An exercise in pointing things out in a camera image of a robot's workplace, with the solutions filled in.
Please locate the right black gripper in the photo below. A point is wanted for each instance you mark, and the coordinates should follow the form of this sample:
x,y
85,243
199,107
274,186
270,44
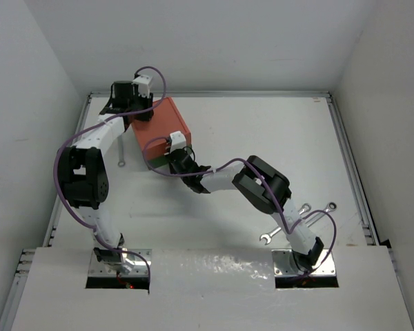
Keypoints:
x,y
173,168

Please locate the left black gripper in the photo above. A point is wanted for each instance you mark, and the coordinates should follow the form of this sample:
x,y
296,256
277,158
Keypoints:
x,y
148,102

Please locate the orange drawer cabinet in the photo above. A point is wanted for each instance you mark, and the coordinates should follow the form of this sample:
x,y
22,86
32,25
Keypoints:
x,y
166,119

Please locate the green bottom drawer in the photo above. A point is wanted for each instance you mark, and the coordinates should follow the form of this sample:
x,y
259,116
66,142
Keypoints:
x,y
158,162

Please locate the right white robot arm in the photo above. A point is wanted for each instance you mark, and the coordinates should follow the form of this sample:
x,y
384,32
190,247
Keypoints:
x,y
265,188

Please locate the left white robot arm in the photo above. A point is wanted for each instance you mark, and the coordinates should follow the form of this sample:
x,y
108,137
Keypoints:
x,y
81,174

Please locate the white front cover board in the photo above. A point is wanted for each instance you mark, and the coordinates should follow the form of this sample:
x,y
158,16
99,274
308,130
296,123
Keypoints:
x,y
212,290

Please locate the silver open-end wrench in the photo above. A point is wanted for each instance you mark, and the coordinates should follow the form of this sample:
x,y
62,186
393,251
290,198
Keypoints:
x,y
267,237

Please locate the silver ratchet wrench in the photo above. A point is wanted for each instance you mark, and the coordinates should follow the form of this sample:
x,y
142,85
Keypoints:
x,y
317,215

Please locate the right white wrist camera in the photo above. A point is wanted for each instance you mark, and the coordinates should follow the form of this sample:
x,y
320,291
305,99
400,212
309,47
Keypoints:
x,y
176,140

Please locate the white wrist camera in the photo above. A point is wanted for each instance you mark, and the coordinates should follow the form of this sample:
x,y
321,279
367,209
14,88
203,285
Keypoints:
x,y
176,140
142,84

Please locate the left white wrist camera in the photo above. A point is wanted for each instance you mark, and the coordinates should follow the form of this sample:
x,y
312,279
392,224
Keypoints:
x,y
142,84

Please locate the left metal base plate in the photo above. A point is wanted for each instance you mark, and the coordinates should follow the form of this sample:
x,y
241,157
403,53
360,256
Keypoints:
x,y
138,262

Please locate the metal base plate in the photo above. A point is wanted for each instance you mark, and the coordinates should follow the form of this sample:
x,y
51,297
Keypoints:
x,y
284,265
138,262

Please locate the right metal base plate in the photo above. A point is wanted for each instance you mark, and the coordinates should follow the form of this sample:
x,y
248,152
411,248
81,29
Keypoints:
x,y
284,265

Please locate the aluminium table frame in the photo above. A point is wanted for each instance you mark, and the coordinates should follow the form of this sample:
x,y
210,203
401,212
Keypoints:
x,y
300,134

